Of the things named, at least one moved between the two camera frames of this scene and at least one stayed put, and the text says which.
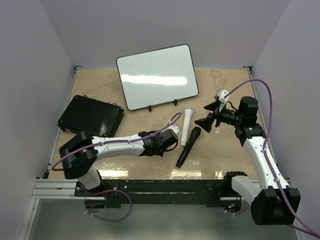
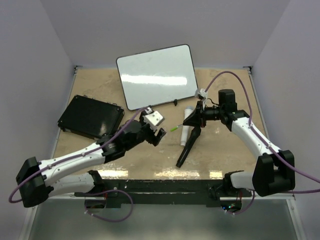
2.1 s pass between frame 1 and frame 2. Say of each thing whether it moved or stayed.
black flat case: stayed
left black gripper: moved
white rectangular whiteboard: stayed
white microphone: stayed
